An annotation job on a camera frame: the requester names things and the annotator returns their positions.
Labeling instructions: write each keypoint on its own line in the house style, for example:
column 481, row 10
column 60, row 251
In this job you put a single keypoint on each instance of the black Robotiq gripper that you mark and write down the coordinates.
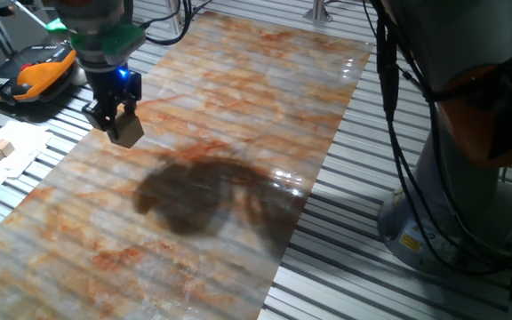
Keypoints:
column 114, row 89

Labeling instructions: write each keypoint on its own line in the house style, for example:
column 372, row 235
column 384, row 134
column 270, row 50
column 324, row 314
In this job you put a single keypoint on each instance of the light wooden block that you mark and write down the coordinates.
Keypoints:
column 129, row 131

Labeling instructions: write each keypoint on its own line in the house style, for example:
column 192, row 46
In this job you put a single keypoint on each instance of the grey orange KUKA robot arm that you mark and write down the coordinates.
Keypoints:
column 460, row 35

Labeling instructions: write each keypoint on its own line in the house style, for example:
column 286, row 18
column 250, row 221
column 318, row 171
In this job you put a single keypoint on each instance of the white computer mouse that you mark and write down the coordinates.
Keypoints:
column 78, row 76

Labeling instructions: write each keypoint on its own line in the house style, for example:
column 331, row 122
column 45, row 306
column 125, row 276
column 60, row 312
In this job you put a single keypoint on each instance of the orange black teach pendant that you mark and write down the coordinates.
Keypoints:
column 38, row 73

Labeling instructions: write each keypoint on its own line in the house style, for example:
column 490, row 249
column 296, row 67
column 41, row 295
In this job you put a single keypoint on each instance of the white paper sheet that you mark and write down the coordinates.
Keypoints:
column 25, row 151

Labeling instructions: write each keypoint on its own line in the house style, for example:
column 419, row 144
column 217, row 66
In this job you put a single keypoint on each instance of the orange marble pattern mat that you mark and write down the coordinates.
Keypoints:
column 216, row 133

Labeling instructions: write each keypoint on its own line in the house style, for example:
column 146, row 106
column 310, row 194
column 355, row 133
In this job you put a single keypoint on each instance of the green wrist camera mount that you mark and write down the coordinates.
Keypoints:
column 122, row 40

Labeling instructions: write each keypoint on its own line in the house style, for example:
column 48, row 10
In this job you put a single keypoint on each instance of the aluminium upright post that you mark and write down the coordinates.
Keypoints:
column 174, row 18

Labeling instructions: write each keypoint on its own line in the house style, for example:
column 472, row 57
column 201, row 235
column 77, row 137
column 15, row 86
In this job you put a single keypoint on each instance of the aluminium frame post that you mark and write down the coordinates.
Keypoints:
column 318, row 11

